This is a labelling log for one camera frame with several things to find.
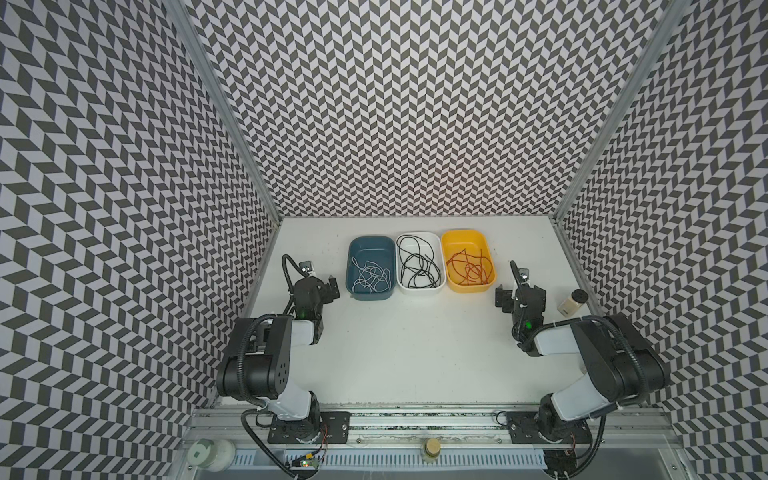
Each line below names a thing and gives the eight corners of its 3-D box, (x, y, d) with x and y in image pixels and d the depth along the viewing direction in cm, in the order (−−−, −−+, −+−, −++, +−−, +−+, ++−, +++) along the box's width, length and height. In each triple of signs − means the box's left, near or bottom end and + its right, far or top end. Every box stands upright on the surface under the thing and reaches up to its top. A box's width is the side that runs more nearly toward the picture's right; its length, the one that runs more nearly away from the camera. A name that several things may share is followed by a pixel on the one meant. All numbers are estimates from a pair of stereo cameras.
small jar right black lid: (558, 320, 95) (576, 302, 85) (554, 308, 97) (570, 289, 88) (572, 320, 95) (591, 302, 85) (567, 308, 97) (585, 289, 88)
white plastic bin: (395, 294, 99) (395, 285, 95) (395, 241, 114) (395, 231, 109) (445, 294, 99) (447, 285, 95) (439, 241, 114) (440, 231, 109)
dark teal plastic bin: (344, 300, 97) (341, 290, 92) (351, 247, 111) (349, 235, 106) (396, 300, 97) (396, 290, 92) (396, 247, 111) (396, 235, 106)
